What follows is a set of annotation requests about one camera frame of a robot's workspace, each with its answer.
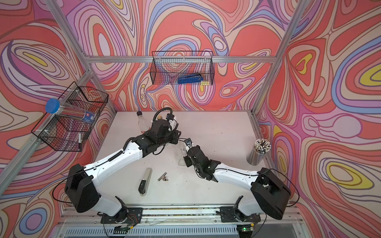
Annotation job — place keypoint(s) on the black marker in basket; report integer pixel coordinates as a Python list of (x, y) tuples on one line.
[(79, 141)]

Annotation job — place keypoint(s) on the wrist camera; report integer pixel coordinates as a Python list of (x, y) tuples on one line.
[(171, 118), (188, 142)]

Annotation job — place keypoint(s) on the black wire basket back wall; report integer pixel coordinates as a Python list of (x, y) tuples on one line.
[(168, 66)]

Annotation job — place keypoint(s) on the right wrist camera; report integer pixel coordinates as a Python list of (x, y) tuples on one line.
[(188, 142)]

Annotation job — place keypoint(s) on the clear tube with blue cap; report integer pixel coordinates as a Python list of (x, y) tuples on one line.
[(56, 107)]

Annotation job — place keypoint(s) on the blue plastic tool in basket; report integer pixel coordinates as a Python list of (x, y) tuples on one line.
[(190, 78)]

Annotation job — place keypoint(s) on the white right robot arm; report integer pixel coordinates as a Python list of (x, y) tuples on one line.
[(270, 194)]

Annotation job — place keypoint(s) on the black and beige flat tool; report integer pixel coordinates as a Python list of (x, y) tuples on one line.
[(143, 187)]

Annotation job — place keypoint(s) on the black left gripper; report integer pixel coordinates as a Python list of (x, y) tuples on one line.
[(175, 134)]

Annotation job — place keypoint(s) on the clear glass bottle black cap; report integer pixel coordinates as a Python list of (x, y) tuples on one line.
[(143, 123)]

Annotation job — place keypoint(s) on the black wire basket wall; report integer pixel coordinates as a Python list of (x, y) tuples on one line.
[(61, 133), (168, 66)]

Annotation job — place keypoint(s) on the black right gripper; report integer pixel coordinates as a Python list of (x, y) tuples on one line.
[(187, 159)]

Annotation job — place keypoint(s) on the metal cup of pencils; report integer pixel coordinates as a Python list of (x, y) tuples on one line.
[(260, 148)]

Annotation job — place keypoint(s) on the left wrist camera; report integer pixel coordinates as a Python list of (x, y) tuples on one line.
[(171, 118)]

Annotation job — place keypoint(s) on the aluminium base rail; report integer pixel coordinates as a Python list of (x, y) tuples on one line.
[(179, 222)]

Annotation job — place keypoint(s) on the small metal clip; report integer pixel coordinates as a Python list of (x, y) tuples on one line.
[(162, 177)]

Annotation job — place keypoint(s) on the clear square bottle with cork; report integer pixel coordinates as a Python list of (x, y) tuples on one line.
[(180, 153)]

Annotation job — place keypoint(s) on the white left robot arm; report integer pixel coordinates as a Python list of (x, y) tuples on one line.
[(82, 181)]

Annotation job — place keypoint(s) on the black wire basket left wall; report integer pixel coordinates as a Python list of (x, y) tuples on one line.
[(61, 133)]

